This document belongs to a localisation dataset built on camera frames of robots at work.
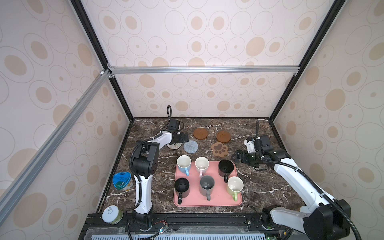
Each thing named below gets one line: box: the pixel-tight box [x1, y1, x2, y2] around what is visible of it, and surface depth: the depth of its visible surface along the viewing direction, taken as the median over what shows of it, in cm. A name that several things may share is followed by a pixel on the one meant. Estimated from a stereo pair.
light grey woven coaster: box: [167, 143, 182, 150], surface depth 105 cm
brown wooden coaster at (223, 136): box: [216, 131, 231, 143], surface depth 111 cm
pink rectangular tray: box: [173, 161, 243, 207], surface depth 84 cm
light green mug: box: [226, 176, 244, 202], surface depth 80 cm
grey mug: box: [199, 175, 215, 201], surface depth 79 cm
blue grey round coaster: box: [183, 140, 199, 154], surface depth 105 cm
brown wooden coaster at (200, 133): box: [193, 128, 209, 140], surface depth 111 cm
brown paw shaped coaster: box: [211, 141, 229, 158], surface depth 102 cm
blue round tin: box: [112, 171, 132, 190], surface depth 79 cm
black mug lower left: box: [174, 177, 190, 205], surface depth 79 cm
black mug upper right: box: [218, 159, 235, 183], surface depth 85 cm
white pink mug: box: [195, 156, 210, 178], surface depth 87 cm
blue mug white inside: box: [176, 155, 192, 177], surface depth 87 cm
